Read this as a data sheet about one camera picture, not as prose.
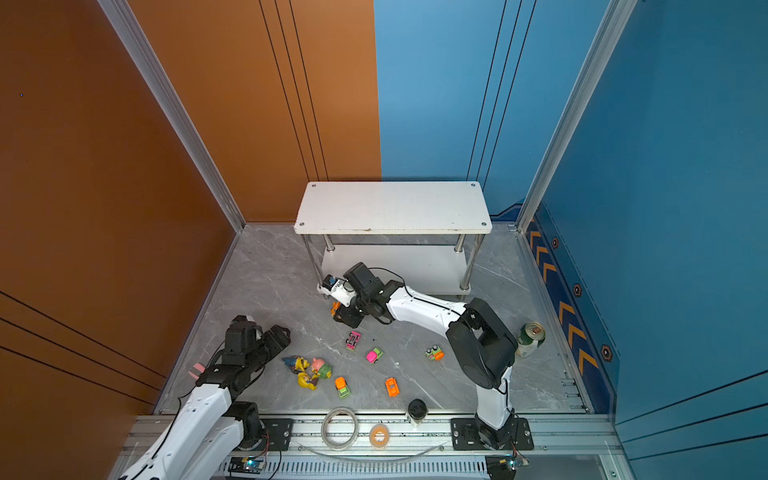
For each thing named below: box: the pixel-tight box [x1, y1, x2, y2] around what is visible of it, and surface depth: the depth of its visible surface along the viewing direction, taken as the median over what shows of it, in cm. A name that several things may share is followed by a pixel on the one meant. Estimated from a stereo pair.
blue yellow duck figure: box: [282, 356, 310, 373], surface depth 84 cm
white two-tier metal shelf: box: [294, 181, 492, 293], surface depth 84 cm
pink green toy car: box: [366, 347, 384, 364], surface depth 86 cm
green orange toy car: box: [425, 345, 445, 361], surface depth 87 cm
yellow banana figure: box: [297, 372, 319, 391], surface depth 82 cm
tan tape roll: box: [369, 424, 389, 448], surface depth 76 cm
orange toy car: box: [385, 377, 400, 397], surface depth 81 cm
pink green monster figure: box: [311, 358, 333, 380], surface depth 83 cm
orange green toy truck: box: [334, 376, 351, 399], surface depth 80 cm
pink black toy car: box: [345, 331, 361, 351], surface depth 88 cm
